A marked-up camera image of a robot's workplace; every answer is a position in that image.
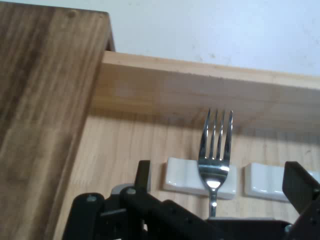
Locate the steel fork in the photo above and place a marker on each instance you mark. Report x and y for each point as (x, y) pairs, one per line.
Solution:
(213, 172)

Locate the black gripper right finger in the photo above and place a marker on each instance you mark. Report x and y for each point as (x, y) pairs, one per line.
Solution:
(305, 190)

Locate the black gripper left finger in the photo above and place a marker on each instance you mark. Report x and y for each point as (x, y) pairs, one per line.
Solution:
(140, 215)

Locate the light wooden drawer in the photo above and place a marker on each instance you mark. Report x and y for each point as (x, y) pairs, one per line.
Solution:
(150, 87)

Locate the dark wooden cabinet box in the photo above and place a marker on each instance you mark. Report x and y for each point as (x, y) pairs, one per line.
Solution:
(37, 100)

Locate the white ceramic cutlery rest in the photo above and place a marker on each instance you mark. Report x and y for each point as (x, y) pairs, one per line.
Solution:
(265, 182)
(180, 177)

